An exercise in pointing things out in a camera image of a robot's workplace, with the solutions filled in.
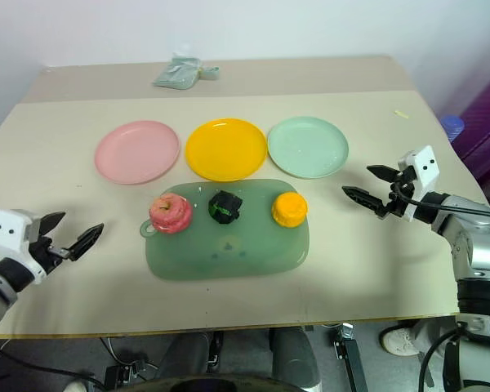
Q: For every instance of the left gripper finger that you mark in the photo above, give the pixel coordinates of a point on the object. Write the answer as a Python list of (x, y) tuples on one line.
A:
[(87, 241), (53, 222)]

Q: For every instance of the pink round plate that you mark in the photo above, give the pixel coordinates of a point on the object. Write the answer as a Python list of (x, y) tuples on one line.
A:
[(136, 153)]

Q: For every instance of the dark grey robot legs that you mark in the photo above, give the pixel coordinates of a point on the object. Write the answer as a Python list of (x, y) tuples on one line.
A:
[(294, 355)]

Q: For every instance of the beige table mat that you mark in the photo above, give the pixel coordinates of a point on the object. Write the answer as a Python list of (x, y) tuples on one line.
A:
[(85, 228)]

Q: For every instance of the yellow round plate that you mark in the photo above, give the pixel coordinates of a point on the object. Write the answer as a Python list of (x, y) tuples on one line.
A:
[(225, 149)]

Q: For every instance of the white sneaker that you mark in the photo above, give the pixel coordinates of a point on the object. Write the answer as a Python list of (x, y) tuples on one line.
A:
[(400, 342)]

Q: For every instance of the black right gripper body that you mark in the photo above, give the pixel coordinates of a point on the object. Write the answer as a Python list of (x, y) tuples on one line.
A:
[(400, 200)]

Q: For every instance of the red apple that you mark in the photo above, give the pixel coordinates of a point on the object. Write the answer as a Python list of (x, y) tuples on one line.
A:
[(170, 214)]

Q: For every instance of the yellow orange fruit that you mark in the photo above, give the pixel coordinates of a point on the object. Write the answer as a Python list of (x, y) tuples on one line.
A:
[(289, 209)]

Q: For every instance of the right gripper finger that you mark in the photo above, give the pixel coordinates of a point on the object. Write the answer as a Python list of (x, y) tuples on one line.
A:
[(384, 173), (365, 199)]

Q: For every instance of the white shoe tip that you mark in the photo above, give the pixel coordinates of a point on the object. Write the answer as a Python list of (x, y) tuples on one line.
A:
[(74, 386)]

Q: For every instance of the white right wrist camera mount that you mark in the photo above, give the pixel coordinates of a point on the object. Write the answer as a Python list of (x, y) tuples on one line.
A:
[(424, 171)]

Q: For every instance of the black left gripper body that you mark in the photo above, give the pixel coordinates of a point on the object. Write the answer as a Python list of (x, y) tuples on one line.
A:
[(38, 249)]

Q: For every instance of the black floor box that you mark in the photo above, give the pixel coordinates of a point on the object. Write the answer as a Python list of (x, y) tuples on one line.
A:
[(124, 373)]

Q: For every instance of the black table leg bracket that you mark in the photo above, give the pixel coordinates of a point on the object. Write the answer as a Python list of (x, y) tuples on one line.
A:
[(348, 355)]

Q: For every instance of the blue bottle cap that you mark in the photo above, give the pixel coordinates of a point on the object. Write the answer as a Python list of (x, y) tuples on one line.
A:
[(452, 127)]

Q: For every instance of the purple ribbed panel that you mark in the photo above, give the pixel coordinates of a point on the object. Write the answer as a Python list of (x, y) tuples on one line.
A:
[(486, 126)]

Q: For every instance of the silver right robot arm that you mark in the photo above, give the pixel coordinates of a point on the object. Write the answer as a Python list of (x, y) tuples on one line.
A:
[(473, 241)]

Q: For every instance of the light green round plate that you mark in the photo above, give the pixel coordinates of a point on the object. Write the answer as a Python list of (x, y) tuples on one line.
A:
[(307, 147)]

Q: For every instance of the dark green vegetable toy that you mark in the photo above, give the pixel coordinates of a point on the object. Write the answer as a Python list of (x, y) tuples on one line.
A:
[(225, 207)]

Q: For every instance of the translucent green tray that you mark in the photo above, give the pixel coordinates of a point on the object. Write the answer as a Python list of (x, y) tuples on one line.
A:
[(228, 253)]

